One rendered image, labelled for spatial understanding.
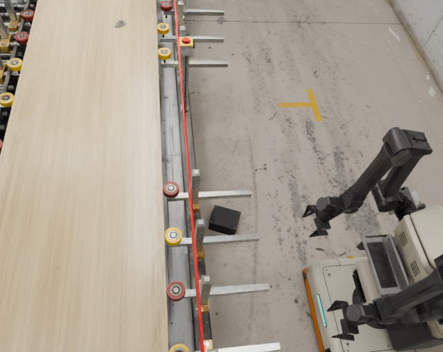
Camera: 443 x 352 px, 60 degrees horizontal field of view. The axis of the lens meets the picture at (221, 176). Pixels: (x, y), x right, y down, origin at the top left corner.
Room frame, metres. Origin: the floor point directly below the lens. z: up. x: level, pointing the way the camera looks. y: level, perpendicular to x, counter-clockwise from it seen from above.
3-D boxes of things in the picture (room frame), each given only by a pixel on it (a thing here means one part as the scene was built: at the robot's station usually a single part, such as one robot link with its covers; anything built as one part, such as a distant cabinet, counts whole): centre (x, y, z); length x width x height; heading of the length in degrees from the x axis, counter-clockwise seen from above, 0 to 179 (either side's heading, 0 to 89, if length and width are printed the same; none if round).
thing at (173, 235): (0.70, 0.17, 0.85); 0.08 x 0.08 x 0.11
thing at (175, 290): (0.46, 0.10, 0.85); 0.08 x 0.08 x 0.11
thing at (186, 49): (1.65, 0.31, 1.18); 0.07 x 0.07 x 0.08; 15
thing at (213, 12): (2.45, 0.40, 0.84); 0.43 x 0.03 x 0.04; 105
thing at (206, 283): (0.45, -0.01, 0.91); 0.04 x 0.04 x 0.48; 15
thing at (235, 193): (0.99, 0.04, 0.81); 0.43 x 0.03 x 0.04; 105
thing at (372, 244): (0.68, -0.76, 0.99); 0.28 x 0.16 x 0.22; 15
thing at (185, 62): (1.64, 0.30, 0.93); 0.05 x 0.05 x 0.45; 15
